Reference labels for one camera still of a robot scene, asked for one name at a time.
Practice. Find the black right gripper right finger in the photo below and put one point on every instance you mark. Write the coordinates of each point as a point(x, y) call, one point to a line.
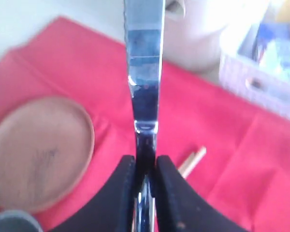
point(180, 209)

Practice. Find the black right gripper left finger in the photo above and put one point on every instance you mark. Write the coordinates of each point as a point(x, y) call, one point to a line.
point(110, 210)

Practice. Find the brown wooden plate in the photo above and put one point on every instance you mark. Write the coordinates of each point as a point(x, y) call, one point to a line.
point(46, 146)

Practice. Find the steel cup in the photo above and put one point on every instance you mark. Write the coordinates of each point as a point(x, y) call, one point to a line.
point(18, 221)

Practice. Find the white perforated plastic basket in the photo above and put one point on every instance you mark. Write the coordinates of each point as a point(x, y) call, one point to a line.
point(241, 74)

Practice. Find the blue white milk carton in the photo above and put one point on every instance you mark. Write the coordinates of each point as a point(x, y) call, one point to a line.
point(272, 49)

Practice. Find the steel table knife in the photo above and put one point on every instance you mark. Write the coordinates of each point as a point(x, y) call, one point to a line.
point(144, 31)

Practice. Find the left wooden chopstick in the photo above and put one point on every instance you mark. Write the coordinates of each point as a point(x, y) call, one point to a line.
point(186, 167)

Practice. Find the wooden chopstick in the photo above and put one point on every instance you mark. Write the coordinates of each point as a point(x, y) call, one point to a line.
point(186, 167)
point(201, 153)

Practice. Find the right wooden chopstick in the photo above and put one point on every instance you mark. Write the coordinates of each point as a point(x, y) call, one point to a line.
point(201, 153)

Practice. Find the red table cloth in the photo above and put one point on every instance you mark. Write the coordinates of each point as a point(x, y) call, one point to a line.
point(245, 173)

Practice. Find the cream plastic bin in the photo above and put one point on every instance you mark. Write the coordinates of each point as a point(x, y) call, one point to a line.
point(193, 28)

